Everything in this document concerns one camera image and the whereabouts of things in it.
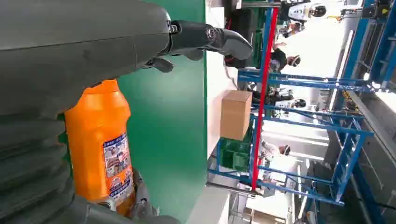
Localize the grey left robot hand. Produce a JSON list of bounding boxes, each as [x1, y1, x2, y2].
[[0, 0, 254, 119]]

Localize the orange drink bottle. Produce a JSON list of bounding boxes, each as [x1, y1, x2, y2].
[[63, 79, 137, 217]]

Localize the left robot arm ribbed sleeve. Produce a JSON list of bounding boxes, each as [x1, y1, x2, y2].
[[0, 112, 182, 224]]

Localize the black box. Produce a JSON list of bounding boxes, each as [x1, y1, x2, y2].
[[224, 0, 257, 69]]

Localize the brown cardboard box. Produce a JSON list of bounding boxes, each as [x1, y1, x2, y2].
[[220, 90, 253, 141]]

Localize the green plastic crate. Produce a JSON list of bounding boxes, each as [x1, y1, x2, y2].
[[220, 137, 253, 172], [252, 7, 264, 69]]

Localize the red metal bar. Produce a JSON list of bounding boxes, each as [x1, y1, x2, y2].
[[251, 7, 280, 191]]

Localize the person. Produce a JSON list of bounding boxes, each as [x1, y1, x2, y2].
[[259, 140, 291, 161], [252, 88, 307, 109], [269, 42, 301, 73]]

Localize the white humanoid robot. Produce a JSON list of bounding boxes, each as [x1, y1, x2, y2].
[[280, 1, 327, 22]]

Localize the blue steel column structure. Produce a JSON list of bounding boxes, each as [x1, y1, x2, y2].
[[334, 0, 396, 93]]

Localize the black machine with yellow label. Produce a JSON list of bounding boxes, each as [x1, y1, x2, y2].
[[360, 0, 394, 19]]

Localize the blue metal rack frame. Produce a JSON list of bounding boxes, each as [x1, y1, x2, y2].
[[207, 6, 376, 207]]

